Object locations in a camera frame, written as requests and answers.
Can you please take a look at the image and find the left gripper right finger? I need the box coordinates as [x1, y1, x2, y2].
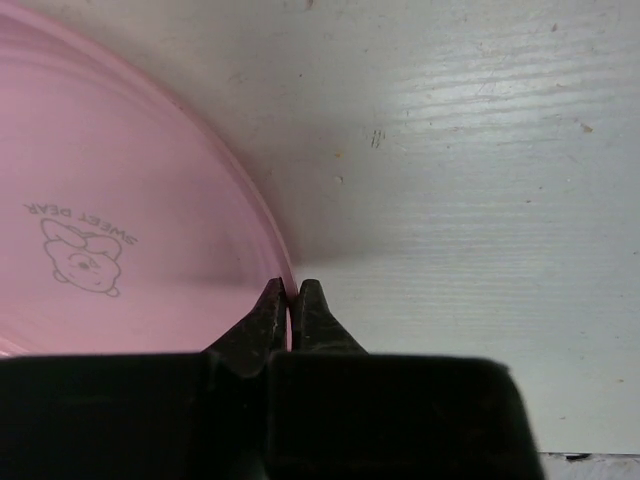
[294, 279, 366, 354]

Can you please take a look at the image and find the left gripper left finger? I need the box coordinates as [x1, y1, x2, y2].
[206, 278, 286, 378]

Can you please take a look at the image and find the pink round plate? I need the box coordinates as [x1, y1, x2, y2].
[1, 1, 296, 357]

